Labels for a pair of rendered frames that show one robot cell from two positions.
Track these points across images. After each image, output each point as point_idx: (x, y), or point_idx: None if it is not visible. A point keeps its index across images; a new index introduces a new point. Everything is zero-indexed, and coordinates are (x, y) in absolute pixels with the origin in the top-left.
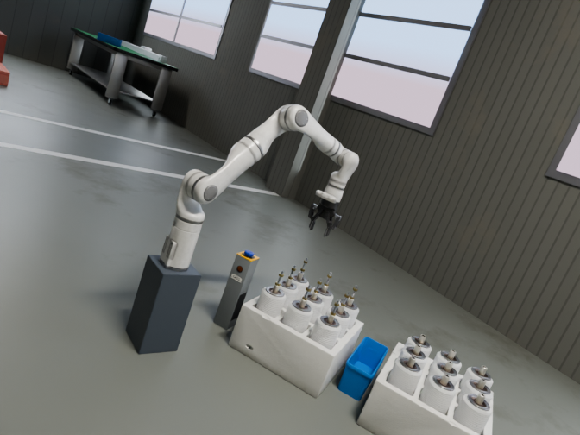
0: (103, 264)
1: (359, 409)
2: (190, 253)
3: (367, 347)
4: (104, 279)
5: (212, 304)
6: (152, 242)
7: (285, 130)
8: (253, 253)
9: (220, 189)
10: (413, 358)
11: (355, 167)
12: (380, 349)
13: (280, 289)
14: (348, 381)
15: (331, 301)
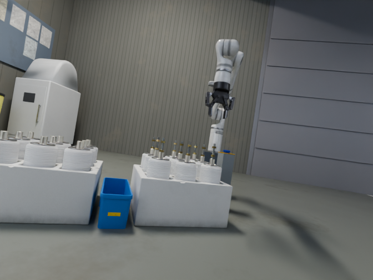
0: (290, 208)
1: (99, 200)
2: (208, 142)
3: (124, 206)
4: (268, 203)
5: (246, 215)
6: (366, 235)
7: (233, 66)
8: (225, 150)
9: (212, 110)
10: (87, 140)
11: (216, 49)
12: (109, 199)
13: (195, 159)
14: (118, 192)
15: (176, 167)
